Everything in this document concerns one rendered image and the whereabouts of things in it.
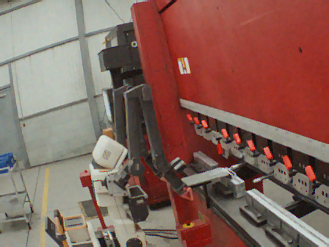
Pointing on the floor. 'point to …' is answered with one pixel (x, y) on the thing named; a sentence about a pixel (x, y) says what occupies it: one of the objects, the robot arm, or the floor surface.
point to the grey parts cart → (12, 203)
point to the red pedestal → (93, 198)
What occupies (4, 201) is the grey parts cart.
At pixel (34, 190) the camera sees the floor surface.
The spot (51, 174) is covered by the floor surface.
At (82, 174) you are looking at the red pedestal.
